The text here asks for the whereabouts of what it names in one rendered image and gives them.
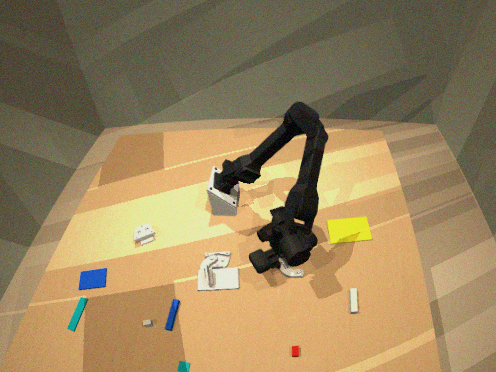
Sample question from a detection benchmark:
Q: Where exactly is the teal square block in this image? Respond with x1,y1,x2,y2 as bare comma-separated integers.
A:
178,361,191,372

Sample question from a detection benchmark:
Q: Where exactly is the yellow flat plate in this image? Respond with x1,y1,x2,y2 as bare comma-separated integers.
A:
327,216,372,245

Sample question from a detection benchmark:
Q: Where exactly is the blue rectangular bar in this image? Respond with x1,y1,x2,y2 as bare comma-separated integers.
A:
165,299,180,331

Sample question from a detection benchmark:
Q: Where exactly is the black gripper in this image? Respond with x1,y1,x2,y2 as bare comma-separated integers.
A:
249,230,318,274

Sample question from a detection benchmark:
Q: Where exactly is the teal flat bar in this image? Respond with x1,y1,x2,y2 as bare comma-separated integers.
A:
67,297,88,331

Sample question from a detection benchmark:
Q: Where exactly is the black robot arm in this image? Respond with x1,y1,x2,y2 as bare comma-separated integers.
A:
213,102,329,267

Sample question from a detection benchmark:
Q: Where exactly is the blue flat plate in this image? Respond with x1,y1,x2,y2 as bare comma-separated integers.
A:
78,268,107,290

